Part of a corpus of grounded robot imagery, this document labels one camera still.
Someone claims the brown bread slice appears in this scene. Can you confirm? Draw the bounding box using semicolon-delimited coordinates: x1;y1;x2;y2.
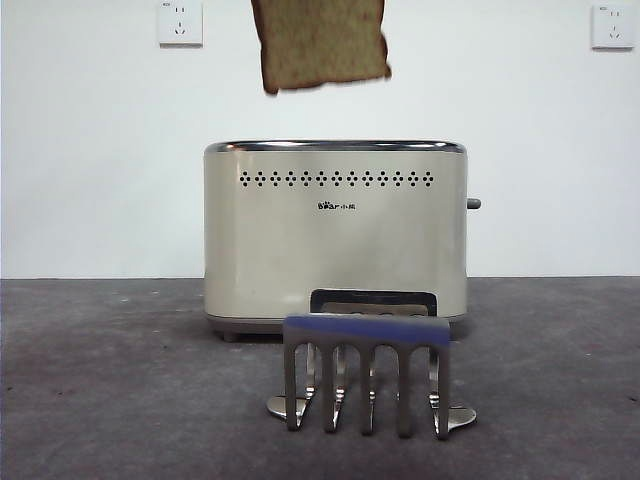
249;0;393;97

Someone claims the cream two-slot toaster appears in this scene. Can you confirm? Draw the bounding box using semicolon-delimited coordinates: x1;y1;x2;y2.
202;139;470;344

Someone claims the silver metal toast rack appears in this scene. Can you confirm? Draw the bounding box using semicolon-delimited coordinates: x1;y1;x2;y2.
266;313;478;442

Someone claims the white wall socket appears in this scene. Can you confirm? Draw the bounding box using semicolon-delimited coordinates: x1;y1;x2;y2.
591;4;635;51
158;0;205;50

